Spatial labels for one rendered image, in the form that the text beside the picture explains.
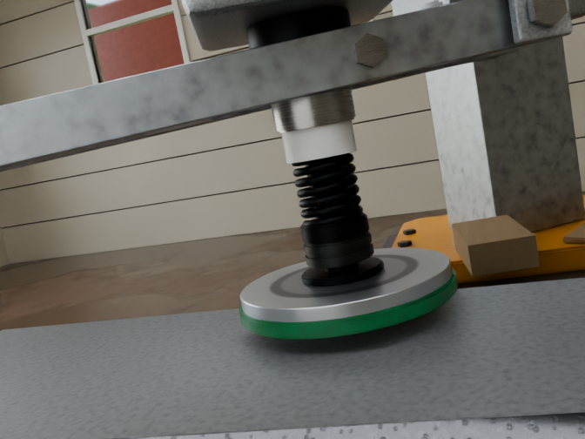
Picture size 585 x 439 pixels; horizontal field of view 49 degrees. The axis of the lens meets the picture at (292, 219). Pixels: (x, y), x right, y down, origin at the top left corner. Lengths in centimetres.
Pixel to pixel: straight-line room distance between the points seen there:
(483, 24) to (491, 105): 61
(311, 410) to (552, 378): 17
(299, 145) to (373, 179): 612
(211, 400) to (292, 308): 10
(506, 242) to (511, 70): 37
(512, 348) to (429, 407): 11
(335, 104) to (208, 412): 29
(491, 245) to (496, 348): 48
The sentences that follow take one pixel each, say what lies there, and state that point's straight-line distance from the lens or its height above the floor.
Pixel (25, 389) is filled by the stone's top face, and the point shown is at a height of 85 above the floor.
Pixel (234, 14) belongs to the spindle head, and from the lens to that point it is 56.
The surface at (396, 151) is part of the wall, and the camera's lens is 664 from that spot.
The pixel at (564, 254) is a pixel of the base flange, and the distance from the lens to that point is 114.
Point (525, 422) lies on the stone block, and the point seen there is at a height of 85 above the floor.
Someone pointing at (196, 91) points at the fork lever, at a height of 110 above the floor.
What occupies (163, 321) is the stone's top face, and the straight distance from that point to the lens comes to 82.
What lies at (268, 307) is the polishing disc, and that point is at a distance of 59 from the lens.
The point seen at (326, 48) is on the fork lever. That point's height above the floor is 111.
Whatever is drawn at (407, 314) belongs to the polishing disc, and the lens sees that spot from 57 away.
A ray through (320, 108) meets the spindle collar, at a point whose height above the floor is 106.
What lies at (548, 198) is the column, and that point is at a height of 84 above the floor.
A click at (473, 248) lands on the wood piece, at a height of 82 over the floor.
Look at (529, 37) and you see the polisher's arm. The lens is 61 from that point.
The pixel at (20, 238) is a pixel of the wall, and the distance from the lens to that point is 932.
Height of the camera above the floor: 105
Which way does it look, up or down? 8 degrees down
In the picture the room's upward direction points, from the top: 11 degrees counter-clockwise
